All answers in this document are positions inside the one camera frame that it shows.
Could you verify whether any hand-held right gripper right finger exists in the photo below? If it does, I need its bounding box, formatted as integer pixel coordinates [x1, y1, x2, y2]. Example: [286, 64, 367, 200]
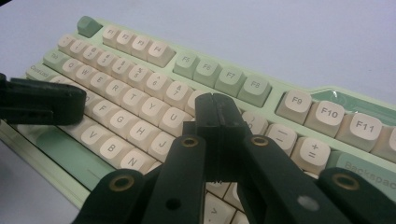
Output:
[214, 92, 353, 224]

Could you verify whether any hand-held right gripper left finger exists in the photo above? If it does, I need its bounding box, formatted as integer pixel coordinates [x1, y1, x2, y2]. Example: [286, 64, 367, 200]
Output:
[148, 92, 219, 224]

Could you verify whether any green and pink keyboard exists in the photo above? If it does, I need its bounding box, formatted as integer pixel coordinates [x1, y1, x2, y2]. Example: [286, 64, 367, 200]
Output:
[0, 15, 396, 224]

